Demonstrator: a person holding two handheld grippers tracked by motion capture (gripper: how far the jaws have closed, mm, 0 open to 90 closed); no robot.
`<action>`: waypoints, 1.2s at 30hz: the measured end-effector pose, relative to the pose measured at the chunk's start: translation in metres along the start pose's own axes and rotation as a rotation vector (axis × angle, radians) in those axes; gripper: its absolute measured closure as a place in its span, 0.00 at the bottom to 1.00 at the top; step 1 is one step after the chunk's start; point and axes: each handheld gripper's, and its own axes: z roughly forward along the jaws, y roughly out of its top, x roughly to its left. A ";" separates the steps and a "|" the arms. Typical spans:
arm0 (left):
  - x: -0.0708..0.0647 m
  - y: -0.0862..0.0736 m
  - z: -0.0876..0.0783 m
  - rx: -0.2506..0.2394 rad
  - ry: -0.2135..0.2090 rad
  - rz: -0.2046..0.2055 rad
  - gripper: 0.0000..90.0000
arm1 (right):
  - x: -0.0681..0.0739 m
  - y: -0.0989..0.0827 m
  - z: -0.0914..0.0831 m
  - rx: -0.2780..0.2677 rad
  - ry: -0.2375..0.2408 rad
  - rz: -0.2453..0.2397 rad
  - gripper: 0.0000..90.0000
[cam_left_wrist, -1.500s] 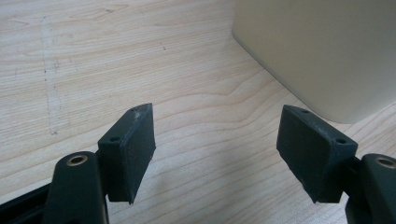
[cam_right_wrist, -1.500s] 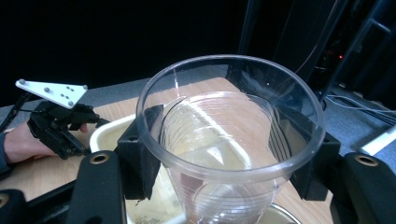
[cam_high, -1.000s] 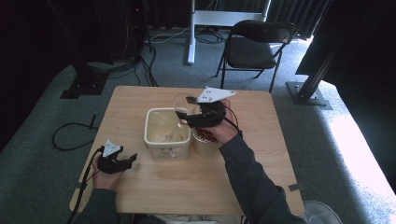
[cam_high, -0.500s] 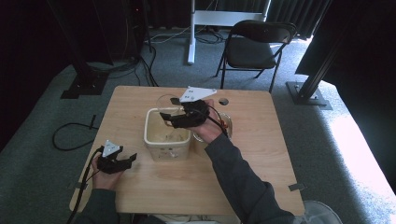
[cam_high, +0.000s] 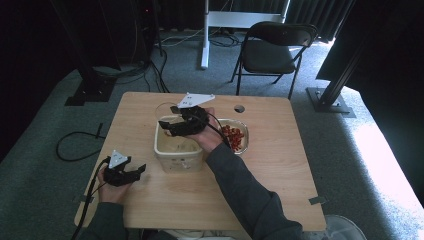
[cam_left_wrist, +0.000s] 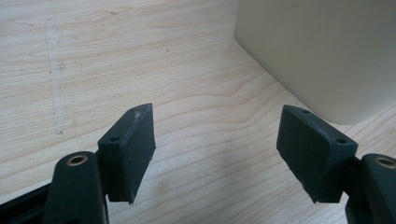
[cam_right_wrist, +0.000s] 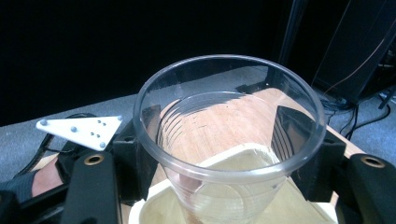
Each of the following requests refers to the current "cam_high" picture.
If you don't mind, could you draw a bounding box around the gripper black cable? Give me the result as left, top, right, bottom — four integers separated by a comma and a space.
70, 157, 112, 240
205, 111, 232, 149

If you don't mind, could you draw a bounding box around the person's left hand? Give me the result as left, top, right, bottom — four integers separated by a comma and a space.
96, 165, 133, 205

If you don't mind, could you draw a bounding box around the clear container with berries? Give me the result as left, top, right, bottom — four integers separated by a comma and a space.
215, 118, 251, 156

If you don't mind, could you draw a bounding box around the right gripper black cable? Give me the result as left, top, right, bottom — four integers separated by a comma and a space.
205, 111, 232, 149

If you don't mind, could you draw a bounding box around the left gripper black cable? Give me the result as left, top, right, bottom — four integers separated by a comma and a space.
70, 157, 112, 240

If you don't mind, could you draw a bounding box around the white round bin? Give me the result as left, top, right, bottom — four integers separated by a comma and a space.
314, 214, 368, 240

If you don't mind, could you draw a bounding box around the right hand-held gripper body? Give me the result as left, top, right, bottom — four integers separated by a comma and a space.
175, 92, 216, 135

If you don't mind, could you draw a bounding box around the black looped floor cable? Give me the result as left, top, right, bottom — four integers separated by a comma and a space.
55, 122, 107, 163

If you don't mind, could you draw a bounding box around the bundle of black floor cables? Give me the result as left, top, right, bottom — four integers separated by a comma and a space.
92, 19, 172, 94

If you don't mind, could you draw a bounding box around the pile of dried red berries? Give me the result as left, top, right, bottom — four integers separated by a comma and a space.
220, 124, 246, 153

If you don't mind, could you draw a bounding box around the black metal stand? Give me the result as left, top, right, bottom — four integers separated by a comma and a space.
49, 0, 118, 107
305, 0, 378, 119

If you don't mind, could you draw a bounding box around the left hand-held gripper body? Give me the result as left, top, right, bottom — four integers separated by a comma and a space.
102, 149, 134, 187

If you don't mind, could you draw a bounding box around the white floor cable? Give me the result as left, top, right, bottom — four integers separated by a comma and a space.
155, 27, 205, 48

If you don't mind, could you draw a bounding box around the black folding chair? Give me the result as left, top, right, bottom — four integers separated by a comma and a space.
230, 20, 320, 101

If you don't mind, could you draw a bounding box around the white square plastic container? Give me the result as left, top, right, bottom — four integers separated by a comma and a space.
152, 114, 205, 174

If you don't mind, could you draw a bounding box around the white desk frame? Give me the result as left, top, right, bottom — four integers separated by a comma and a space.
199, 0, 292, 71

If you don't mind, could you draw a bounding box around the dark curtain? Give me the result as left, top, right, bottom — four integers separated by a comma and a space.
285, 0, 356, 44

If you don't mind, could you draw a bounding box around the person's right hand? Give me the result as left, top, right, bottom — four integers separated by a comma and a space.
191, 106, 225, 162

